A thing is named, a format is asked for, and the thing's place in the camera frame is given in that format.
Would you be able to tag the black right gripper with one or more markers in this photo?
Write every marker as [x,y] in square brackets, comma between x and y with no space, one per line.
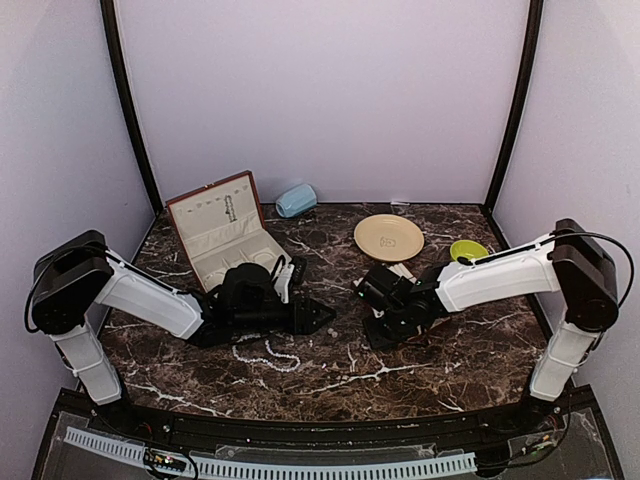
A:
[369,327]

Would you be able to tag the white slotted cable duct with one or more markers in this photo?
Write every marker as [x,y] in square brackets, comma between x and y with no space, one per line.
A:
[256,463]

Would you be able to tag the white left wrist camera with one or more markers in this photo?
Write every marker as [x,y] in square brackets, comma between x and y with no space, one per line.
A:
[289,275]

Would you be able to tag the green small bowl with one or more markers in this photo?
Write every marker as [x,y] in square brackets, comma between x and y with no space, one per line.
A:
[467,251]

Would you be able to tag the cream ceramic plate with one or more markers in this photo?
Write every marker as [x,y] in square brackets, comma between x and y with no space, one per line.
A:
[389,238]

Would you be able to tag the red wooden jewelry box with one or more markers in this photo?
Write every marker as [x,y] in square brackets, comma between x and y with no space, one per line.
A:
[221,226]

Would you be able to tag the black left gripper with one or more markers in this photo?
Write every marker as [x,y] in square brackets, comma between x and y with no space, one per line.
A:
[304,325]

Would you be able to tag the red earring tray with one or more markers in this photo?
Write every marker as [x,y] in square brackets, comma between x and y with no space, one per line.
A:
[405,272]

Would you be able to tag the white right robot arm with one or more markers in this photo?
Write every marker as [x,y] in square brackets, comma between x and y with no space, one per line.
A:
[569,260]

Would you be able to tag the light blue cup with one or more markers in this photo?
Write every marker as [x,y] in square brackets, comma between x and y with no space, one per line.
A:
[296,201]

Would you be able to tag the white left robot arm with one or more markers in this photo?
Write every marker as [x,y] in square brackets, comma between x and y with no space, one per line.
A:
[83,273]

